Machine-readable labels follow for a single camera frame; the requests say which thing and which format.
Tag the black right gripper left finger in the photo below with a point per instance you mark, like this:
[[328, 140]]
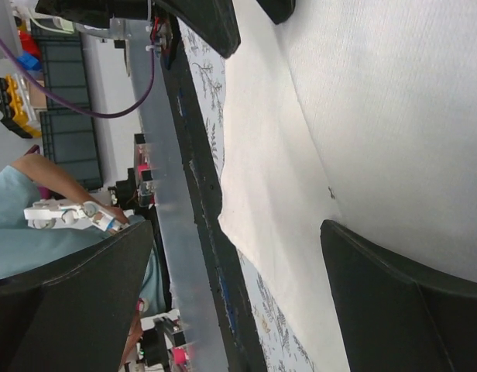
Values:
[[74, 314]]

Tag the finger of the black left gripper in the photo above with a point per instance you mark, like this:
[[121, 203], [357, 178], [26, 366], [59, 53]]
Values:
[[279, 11], [213, 20]]

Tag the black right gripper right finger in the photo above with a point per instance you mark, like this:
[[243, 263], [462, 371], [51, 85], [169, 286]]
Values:
[[396, 314]]

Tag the white cloth napkin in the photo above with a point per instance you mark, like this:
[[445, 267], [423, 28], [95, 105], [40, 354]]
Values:
[[359, 112]]

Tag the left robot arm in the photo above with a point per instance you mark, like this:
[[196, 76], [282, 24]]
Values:
[[99, 13]]

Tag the person in teal shirt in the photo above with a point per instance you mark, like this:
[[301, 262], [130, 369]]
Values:
[[23, 248]]

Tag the floral patterned tablecloth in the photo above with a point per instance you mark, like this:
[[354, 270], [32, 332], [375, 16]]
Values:
[[280, 346]]

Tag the dark plastic crate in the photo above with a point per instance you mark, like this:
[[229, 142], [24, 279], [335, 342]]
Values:
[[69, 138]]

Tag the yellow black toy blocks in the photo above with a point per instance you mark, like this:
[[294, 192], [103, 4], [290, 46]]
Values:
[[18, 116]]

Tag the white teleoperation handle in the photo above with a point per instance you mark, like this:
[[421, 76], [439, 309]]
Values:
[[45, 214]]

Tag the aluminium frame rail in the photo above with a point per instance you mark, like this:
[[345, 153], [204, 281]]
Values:
[[190, 285]]

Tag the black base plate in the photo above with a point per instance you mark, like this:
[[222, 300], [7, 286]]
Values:
[[238, 329]]

